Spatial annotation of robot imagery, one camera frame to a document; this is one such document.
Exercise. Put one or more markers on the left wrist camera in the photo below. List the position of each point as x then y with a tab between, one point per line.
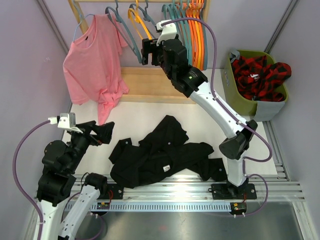
65	121

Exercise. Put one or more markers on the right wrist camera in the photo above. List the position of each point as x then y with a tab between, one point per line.
167	31

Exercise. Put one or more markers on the wooden rack frame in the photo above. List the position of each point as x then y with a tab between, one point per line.
150	85

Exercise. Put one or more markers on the aluminium corner profile right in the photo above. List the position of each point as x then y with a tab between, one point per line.
281	25

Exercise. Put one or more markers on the green plastic basket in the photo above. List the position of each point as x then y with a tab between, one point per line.
232	82

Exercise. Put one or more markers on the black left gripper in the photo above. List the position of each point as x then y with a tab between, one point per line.
105	131

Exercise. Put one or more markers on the aluminium corner profile left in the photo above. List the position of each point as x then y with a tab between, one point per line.
52	24

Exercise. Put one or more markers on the light blue wire hanger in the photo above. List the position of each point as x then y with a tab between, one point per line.
82	22

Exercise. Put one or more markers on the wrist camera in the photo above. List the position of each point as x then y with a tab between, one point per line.
167	31
65	121

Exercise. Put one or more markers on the orange plastic hanger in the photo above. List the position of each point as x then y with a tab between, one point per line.
192	37

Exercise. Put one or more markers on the red black plaid shirt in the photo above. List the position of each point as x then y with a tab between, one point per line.
257	80

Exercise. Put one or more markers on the aluminium corner profile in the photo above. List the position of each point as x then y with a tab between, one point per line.
52	24
281	25

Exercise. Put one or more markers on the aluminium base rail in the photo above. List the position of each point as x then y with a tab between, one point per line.
190	188

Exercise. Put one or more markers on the yellow plastic hanger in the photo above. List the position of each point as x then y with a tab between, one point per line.
197	8

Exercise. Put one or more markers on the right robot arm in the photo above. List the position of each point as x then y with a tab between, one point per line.
171	56

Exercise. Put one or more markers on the white slotted cable duct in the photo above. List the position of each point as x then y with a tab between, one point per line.
120	206

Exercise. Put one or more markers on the wooden clothes rail rod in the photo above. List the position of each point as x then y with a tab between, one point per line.
139	1

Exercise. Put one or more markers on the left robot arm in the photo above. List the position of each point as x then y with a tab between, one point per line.
54	186

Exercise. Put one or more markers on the pink t-shirt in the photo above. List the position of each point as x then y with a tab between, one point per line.
92	68

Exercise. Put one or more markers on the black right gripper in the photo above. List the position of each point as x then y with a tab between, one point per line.
150	47

